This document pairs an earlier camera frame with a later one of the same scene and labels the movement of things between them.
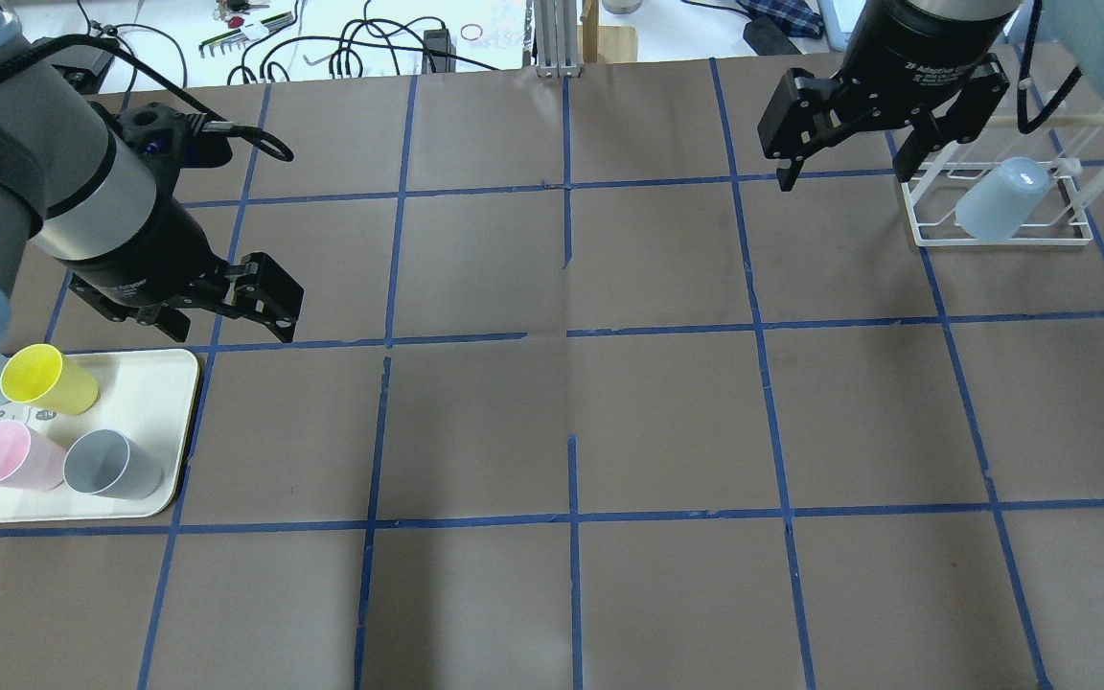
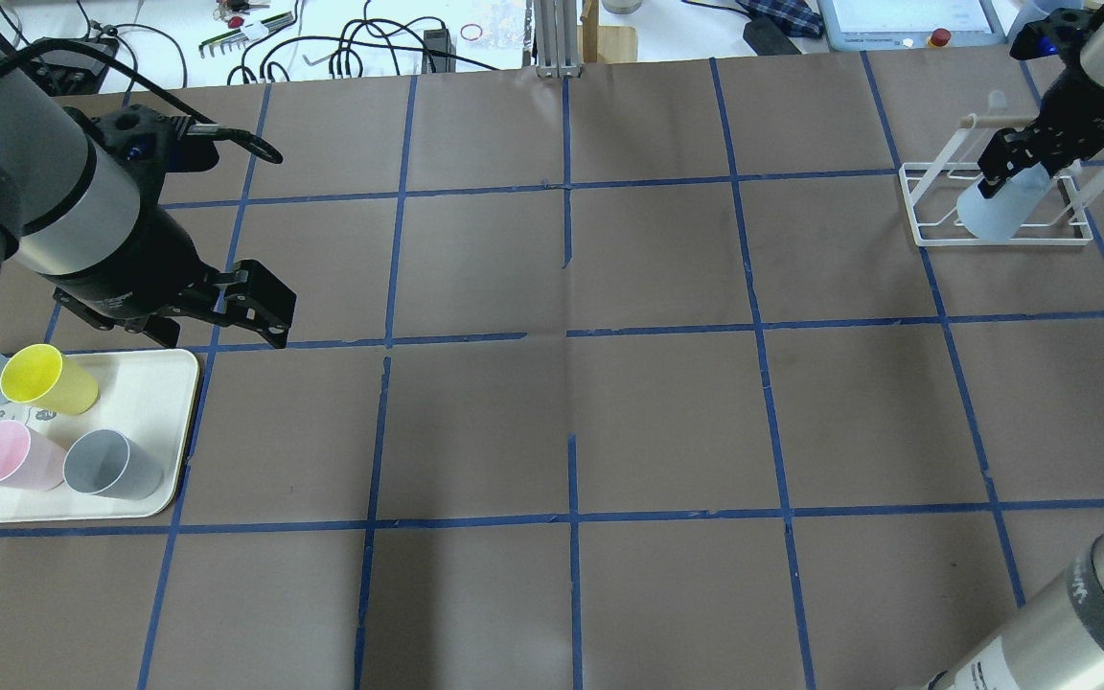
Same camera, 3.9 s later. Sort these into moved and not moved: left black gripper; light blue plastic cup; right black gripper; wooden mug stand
Moved: right black gripper
Not moved: left black gripper; wooden mug stand; light blue plastic cup
